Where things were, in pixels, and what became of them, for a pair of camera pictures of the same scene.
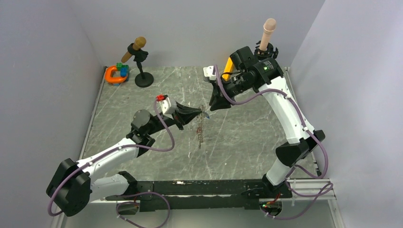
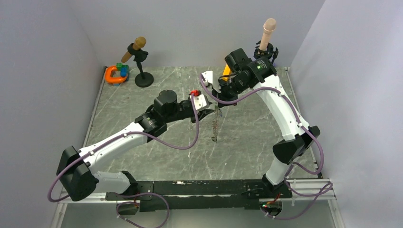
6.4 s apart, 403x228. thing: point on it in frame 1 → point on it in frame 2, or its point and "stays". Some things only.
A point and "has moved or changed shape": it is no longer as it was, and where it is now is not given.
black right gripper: [217, 102] stays
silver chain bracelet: [200, 128] has moved or changed shape
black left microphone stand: [144, 79] stays
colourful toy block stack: [124, 70] stays
